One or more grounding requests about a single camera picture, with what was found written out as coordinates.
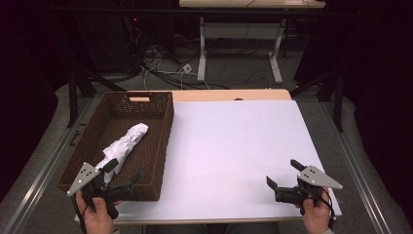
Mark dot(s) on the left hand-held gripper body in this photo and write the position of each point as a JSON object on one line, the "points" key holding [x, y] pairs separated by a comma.
{"points": [[85, 174]]}

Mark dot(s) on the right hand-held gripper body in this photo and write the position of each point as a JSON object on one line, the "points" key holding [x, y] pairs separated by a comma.
{"points": [[316, 178]]}

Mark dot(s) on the brown woven basket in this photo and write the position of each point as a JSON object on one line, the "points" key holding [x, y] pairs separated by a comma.
{"points": [[146, 156]]}

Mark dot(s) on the white shorts with black waistband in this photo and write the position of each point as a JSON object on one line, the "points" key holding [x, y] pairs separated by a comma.
{"points": [[125, 144]]}

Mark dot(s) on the person's right hand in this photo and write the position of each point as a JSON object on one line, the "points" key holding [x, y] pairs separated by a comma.
{"points": [[316, 217]]}

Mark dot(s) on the person's left hand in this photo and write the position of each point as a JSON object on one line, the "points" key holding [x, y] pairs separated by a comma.
{"points": [[97, 217]]}

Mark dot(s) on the black metal stand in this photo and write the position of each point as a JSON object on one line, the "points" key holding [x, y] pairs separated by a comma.
{"points": [[338, 104], [72, 97]]}

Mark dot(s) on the white power adapter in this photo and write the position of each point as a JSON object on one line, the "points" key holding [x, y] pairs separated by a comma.
{"points": [[187, 68]]}

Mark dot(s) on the white desk with metal legs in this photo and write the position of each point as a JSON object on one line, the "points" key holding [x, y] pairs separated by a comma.
{"points": [[202, 48]]}

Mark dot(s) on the black metal crossbar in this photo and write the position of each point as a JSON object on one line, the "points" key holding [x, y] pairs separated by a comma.
{"points": [[259, 13]]}

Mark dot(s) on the aluminium floor rail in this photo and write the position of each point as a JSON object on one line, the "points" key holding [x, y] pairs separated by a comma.
{"points": [[45, 170], [367, 195]]}

